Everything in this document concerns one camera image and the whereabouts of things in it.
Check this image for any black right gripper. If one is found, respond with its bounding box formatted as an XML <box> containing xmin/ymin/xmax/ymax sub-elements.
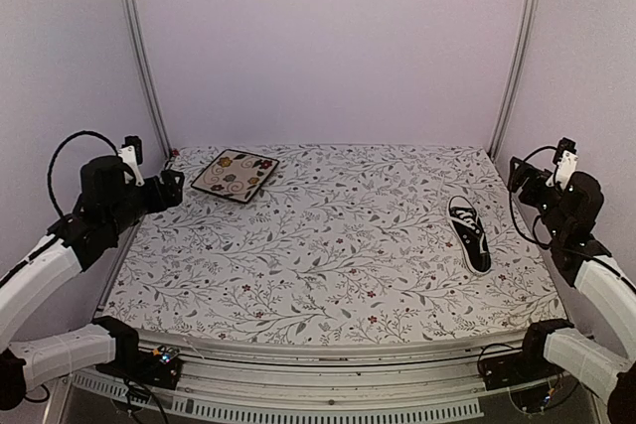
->
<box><xmin>509</xmin><ymin>157</ymin><xmax>569</xmax><ymax>240</ymax></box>

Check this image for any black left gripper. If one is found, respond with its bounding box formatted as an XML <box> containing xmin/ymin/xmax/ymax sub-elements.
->
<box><xmin>105</xmin><ymin>168</ymin><xmax>185</xmax><ymax>236</ymax></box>

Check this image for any black canvas sneaker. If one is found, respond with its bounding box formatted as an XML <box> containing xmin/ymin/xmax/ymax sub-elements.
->
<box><xmin>446</xmin><ymin>196</ymin><xmax>492</xmax><ymax>275</ymax></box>

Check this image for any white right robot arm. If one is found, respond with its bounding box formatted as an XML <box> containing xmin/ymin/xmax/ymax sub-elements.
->
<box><xmin>508</xmin><ymin>158</ymin><xmax>635</xmax><ymax>423</ymax></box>

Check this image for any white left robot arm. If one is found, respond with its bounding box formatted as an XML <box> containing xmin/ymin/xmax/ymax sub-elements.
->
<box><xmin>1</xmin><ymin>156</ymin><xmax>184</xmax><ymax>410</ymax></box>

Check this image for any square floral ceramic plate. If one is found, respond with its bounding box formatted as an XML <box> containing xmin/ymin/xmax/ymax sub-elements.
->
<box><xmin>191</xmin><ymin>149</ymin><xmax>280</xmax><ymax>205</ymax></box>

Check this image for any floral patterned table mat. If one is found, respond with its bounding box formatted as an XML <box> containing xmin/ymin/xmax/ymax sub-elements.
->
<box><xmin>104</xmin><ymin>145</ymin><xmax>565</xmax><ymax>346</ymax></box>

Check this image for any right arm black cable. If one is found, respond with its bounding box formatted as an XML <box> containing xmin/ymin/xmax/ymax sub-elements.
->
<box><xmin>508</xmin><ymin>144</ymin><xmax>558</xmax><ymax>249</ymax></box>

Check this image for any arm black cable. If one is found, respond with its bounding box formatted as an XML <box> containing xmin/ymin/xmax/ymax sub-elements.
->
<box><xmin>508</xmin><ymin>144</ymin><xmax>558</xmax><ymax>249</ymax></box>
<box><xmin>47</xmin><ymin>130</ymin><xmax>125</xmax><ymax>219</ymax></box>

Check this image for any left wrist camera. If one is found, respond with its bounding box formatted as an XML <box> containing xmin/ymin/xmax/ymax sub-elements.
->
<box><xmin>117</xmin><ymin>136</ymin><xmax>144</xmax><ymax>187</ymax></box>

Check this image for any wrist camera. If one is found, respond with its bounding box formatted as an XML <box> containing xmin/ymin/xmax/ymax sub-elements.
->
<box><xmin>117</xmin><ymin>136</ymin><xmax>144</xmax><ymax>187</ymax></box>
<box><xmin>552</xmin><ymin>137</ymin><xmax>578</xmax><ymax>190</ymax></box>

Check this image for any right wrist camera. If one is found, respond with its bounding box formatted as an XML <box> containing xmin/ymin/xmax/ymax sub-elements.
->
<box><xmin>552</xmin><ymin>137</ymin><xmax>578</xmax><ymax>190</ymax></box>

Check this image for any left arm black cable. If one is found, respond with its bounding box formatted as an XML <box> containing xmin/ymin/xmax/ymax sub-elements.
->
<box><xmin>47</xmin><ymin>130</ymin><xmax>125</xmax><ymax>219</ymax></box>

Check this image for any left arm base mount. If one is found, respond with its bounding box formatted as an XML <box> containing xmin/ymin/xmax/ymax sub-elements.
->
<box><xmin>95</xmin><ymin>346</ymin><xmax>183</xmax><ymax>390</ymax></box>

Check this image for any aluminium front rail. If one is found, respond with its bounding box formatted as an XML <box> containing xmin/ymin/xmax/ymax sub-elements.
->
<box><xmin>44</xmin><ymin>332</ymin><xmax>617</xmax><ymax>424</ymax></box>

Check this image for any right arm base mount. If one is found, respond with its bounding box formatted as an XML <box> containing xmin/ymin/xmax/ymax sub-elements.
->
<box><xmin>476</xmin><ymin>344</ymin><xmax>580</xmax><ymax>416</ymax></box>

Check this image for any right aluminium frame post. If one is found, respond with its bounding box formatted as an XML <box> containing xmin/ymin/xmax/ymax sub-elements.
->
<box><xmin>488</xmin><ymin>0</ymin><xmax>540</xmax><ymax>161</ymax></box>

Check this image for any aluminium frame post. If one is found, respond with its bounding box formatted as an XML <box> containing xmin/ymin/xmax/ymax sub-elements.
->
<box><xmin>488</xmin><ymin>0</ymin><xmax>540</xmax><ymax>161</ymax></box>
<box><xmin>121</xmin><ymin>0</ymin><xmax>172</xmax><ymax>159</ymax></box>

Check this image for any left aluminium frame post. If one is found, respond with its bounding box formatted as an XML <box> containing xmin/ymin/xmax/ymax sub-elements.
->
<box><xmin>121</xmin><ymin>0</ymin><xmax>172</xmax><ymax>159</ymax></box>

